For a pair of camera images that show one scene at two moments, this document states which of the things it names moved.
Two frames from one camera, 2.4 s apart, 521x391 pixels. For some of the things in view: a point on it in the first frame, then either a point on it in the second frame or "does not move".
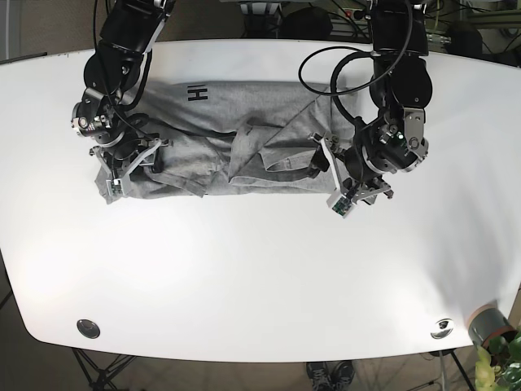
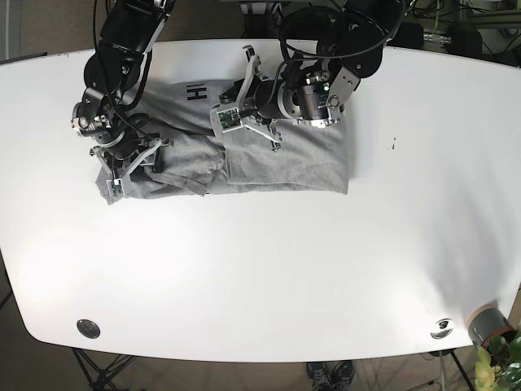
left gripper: [124, 142] does not move
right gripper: [391, 143] to [261, 103]
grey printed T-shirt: [220, 136] does not move
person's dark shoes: [328, 375] does not move
